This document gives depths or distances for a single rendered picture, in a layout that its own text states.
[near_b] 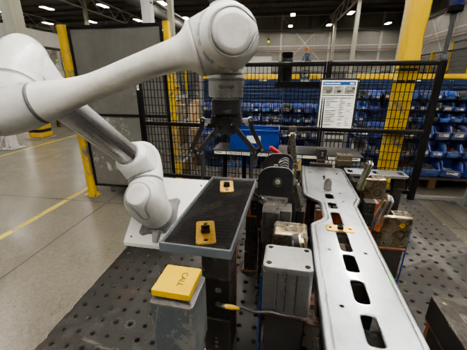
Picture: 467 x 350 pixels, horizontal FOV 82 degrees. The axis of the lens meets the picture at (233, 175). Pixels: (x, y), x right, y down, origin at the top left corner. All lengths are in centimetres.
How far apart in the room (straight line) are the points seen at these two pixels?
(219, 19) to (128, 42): 290
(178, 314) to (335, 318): 33
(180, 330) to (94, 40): 332
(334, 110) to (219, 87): 125
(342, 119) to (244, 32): 143
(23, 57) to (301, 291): 87
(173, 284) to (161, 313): 4
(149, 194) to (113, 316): 44
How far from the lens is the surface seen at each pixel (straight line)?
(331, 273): 75
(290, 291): 59
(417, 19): 199
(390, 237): 103
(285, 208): 85
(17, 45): 96
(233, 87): 68
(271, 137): 166
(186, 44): 54
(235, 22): 49
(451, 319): 70
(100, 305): 115
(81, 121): 104
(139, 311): 110
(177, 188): 141
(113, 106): 350
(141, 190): 115
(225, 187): 76
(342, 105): 185
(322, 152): 160
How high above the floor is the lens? 145
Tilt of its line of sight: 20 degrees down
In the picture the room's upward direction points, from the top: straight up
